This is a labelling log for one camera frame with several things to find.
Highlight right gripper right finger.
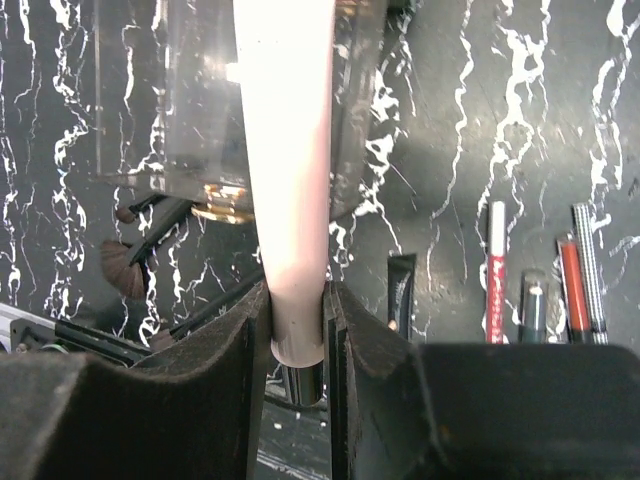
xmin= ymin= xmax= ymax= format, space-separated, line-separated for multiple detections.
xmin=323 ymin=282 xmax=639 ymax=479

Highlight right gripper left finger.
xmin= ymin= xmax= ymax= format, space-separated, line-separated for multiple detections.
xmin=1 ymin=284 xmax=271 ymax=479

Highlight black makeup tube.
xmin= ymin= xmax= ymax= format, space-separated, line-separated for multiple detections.
xmin=387 ymin=253 xmax=417 ymax=340

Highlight large fluffy powder brush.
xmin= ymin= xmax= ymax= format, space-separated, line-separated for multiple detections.
xmin=100 ymin=199 xmax=193 ymax=300

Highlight red lip pencil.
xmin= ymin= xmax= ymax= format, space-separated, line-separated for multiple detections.
xmin=486 ymin=201 xmax=506 ymax=344

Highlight thin black makeup brush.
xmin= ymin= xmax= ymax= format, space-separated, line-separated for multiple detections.
xmin=114 ymin=193 xmax=166 ymax=224

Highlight brown lipstick tube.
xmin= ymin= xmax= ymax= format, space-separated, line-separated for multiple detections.
xmin=557 ymin=232 xmax=593 ymax=344

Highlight pink lip gloss tube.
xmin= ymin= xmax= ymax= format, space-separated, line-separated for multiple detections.
xmin=233 ymin=1 xmax=335 ymax=368

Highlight small black makeup brush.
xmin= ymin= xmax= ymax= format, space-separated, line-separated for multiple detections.
xmin=149 ymin=268 xmax=264 ymax=352

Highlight dark eyeliner pencil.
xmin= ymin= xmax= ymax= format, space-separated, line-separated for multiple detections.
xmin=519 ymin=269 xmax=548 ymax=344

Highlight aluminium mounting rail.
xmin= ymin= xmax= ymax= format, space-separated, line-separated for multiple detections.
xmin=1 ymin=303 xmax=151 ymax=367

